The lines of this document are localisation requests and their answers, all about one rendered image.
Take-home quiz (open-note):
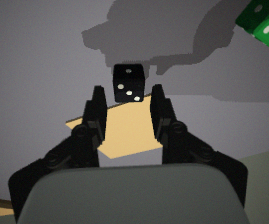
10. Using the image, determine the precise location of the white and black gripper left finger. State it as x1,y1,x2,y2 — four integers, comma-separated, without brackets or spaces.
8,85,108,224

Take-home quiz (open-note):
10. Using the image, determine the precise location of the black die with white pips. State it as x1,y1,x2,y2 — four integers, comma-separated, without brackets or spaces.
113,64,145,103

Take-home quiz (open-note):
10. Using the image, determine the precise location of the green die with white pips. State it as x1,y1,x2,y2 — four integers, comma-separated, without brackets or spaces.
235,0,269,47

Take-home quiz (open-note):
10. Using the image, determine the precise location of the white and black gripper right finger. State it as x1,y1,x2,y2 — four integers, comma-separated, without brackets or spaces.
150,84,248,208

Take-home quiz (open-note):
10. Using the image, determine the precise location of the tan flat mat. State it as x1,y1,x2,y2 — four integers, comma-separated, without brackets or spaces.
97,93,163,158

